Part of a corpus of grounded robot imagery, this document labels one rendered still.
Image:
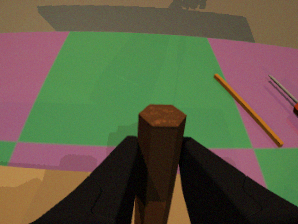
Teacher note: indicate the orange thin rod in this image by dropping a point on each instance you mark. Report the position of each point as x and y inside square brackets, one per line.
[245, 107]

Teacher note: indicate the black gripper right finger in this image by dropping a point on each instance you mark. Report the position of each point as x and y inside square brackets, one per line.
[217, 193]

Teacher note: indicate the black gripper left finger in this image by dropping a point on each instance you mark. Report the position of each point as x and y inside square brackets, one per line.
[106, 196]

